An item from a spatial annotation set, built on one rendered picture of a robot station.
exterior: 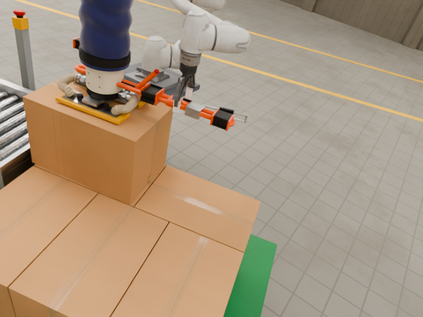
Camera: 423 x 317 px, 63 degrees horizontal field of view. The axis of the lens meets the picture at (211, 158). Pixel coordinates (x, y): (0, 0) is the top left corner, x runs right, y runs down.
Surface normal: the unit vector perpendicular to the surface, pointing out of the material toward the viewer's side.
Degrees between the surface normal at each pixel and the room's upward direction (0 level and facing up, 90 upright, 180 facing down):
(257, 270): 0
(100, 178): 90
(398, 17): 90
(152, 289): 0
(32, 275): 0
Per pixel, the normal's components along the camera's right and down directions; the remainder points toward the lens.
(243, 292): 0.20, -0.78
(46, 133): -0.34, 0.51
